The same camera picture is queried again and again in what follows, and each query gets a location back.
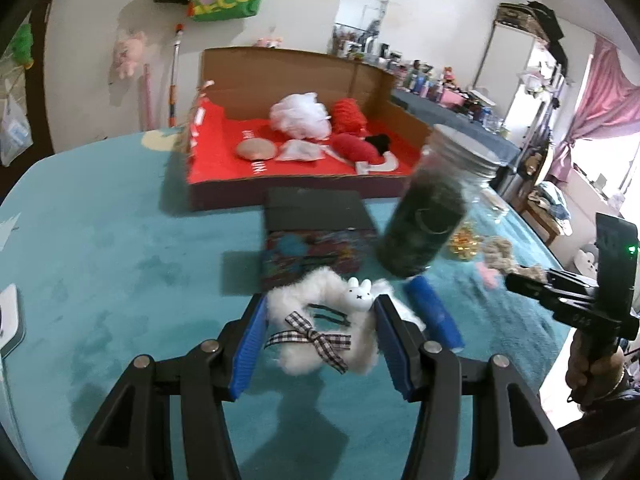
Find row of cosmetic bottles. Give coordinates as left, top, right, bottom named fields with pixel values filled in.
left=332, top=27, right=509, bottom=134

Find table with grey cloth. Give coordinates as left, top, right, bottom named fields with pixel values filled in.
left=390, top=87, right=521, bottom=172

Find person's right forearm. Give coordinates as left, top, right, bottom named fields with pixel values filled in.
left=556, top=382, right=640, bottom=480

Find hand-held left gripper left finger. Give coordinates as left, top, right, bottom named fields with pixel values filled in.
left=62, top=294, right=271, bottom=480

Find beige plush toy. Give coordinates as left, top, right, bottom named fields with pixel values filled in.
left=480, top=237, right=547, bottom=282

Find white flat device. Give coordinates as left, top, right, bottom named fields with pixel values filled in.
left=0, top=283, right=25, bottom=359

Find dark colourful printed box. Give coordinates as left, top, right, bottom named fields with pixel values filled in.
left=260, top=189, right=379, bottom=292

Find red knitted pouch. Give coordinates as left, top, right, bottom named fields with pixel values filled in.
left=331, top=132, right=384, bottom=166

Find small pink hair accessory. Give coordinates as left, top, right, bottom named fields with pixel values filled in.
left=477, top=262, right=501, bottom=289

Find green plush toy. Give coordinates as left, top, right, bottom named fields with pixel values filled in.
left=10, top=25, right=35, bottom=67

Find orange and white stick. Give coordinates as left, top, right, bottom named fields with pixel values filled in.
left=167, top=22, right=186, bottom=129

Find cardboard box red inside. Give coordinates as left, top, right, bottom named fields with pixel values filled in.
left=186, top=47, right=434, bottom=212

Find grey plush toy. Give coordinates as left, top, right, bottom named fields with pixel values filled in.
left=573, top=242, right=601, bottom=275

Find pink plush toy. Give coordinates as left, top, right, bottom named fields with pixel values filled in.
left=112, top=30, right=147, bottom=80

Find wooden chair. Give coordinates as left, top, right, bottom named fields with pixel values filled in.
left=515, top=180, right=574, bottom=249

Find black fuzzy scrunchie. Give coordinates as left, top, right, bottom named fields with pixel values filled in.
left=363, top=133, right=394, bottom=154

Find person's right hand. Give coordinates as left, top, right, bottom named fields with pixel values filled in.
left=565, top=329, right=627, bottom=406

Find white mesh bath pouf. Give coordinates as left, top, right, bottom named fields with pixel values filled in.
left=270, top=92, right=332, bottom=140

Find teal plush blanket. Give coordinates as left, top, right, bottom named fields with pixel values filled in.
left=0, top=130, right=581, bottom=480

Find wall mirror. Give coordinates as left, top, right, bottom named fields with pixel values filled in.
left=334, top=0, right=401, bottom=56

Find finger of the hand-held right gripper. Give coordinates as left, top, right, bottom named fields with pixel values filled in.
left=504, top=270, right=556, bottom=303

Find clear hanging plastic bag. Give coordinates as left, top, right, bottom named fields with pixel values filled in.
left=0, top=102, right=29, bottom=167

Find brown door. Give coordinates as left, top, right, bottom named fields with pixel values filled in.
left=20, top=0, right=57, bottom=154

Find blue cloth roll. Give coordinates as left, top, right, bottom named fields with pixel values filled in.
left=404, top=276, right=466, bottom=352

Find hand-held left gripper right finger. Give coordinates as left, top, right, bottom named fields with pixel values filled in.
left=374, top=294, right=583, bottom=480

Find pink curtain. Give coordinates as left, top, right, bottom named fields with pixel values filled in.
left=547, top=37, right=640, bottom=187

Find dark bag on cabinet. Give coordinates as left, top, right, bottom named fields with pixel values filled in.
left=496, top=1, right=569, bottom=61

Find large glass jar dried leaves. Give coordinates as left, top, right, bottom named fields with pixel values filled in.
left=377, top=124, right=503, bottom=279

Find beige powder puff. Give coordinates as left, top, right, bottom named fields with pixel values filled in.
left=236, top=138, right=277, bottom=161

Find white fluffy bunny scrunchie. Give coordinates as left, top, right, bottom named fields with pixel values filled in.
left=264, top=266, right=427, bottom=376

